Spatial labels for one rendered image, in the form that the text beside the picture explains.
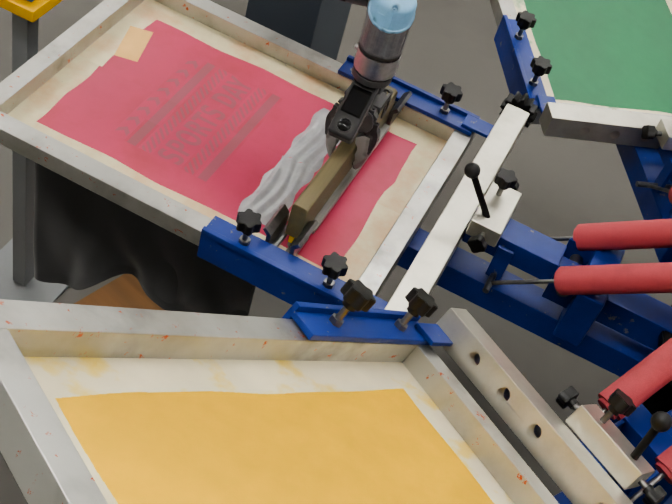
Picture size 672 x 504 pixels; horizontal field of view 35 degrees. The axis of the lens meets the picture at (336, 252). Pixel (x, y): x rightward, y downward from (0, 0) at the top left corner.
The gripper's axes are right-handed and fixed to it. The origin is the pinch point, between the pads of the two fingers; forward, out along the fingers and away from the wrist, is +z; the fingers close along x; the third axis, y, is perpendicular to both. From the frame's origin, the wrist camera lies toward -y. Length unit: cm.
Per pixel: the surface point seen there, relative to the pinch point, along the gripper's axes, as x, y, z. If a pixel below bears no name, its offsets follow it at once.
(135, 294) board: 50, 24, 99
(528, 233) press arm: -36.2, 1.2, -2.7
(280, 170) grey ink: 9.8, -4.3, 5.4
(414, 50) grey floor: 30, 184, 102
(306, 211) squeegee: -1.5, -20.3, -4.3
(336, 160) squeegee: -0.4, -6.0, -4.6
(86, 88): 50, -7, 6
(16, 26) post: 79, 10, 16
